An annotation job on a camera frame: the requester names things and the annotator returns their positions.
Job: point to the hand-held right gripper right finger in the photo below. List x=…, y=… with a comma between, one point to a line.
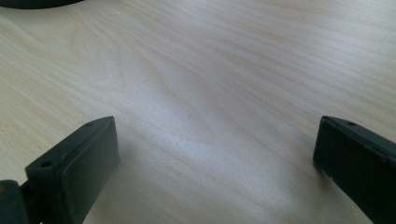
x=358, y=165

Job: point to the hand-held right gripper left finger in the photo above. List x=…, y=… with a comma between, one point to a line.
x=74, y=168

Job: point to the black round object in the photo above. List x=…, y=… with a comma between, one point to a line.
x=34, y=3

